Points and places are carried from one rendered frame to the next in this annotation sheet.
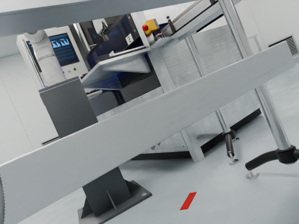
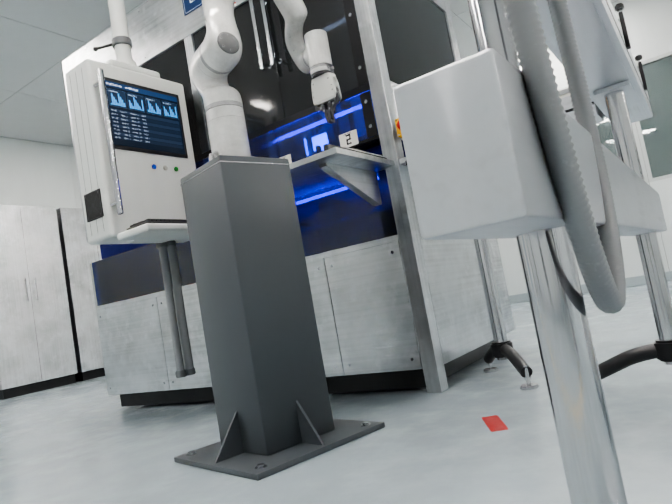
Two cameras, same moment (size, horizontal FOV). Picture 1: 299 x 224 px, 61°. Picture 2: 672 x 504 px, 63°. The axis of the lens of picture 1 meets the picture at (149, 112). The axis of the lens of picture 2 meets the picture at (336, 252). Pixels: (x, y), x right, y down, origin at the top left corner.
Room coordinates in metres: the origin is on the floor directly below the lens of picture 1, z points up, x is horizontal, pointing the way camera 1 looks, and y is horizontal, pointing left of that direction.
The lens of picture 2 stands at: (0.00, 0.93, 0.40)
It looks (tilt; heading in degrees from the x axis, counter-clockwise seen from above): 5 degrees up; 336
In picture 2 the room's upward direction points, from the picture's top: 10 degrees counter-clockwise
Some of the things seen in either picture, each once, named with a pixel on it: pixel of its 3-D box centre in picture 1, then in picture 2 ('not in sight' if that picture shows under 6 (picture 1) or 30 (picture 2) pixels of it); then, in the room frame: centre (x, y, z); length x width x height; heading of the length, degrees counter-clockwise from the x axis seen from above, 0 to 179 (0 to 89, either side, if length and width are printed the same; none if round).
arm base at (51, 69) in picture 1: (53, 73); (229, 140); (1.66, 0.48, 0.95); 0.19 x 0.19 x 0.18
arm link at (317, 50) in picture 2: not in sight; (317, 51); (1.74, 0.08, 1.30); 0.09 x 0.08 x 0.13; 10
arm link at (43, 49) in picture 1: (40, 44); (214, 80); (1.69, 0.48, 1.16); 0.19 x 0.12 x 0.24; 10
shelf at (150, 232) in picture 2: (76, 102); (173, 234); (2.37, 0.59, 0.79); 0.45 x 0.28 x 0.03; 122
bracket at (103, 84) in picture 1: (102, 88); not in sight; (2.19, 0.29, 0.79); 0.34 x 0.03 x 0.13; 122
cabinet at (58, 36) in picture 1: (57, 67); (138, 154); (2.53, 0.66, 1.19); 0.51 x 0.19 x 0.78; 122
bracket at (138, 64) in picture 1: (127, 70); (352, 185); (1.76, 0.02, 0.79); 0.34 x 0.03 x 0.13; 122
